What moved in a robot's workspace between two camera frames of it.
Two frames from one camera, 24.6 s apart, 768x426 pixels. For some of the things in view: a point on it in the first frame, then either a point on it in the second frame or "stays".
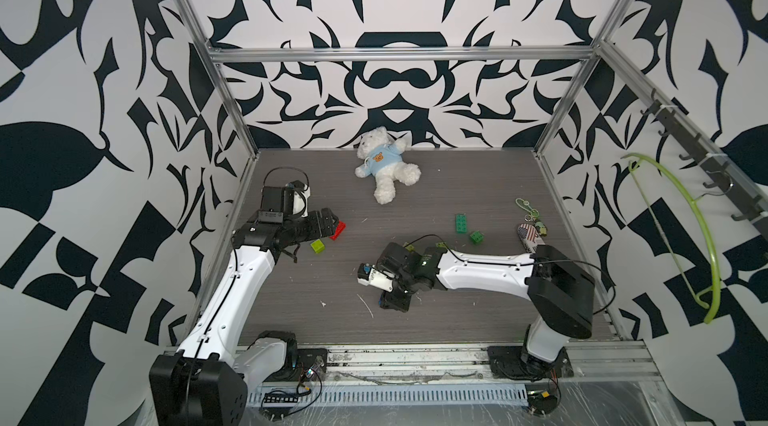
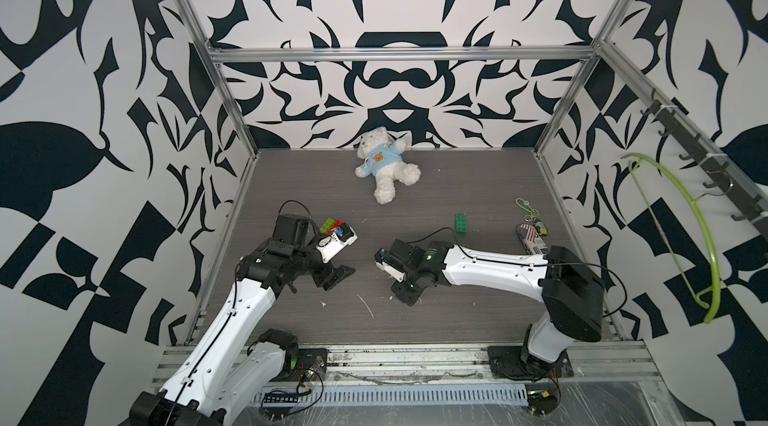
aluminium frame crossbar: (399, 54) stays
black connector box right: (542, 402) stays
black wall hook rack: (755, 210) stays
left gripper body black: (310, 228) -> (326, 274)
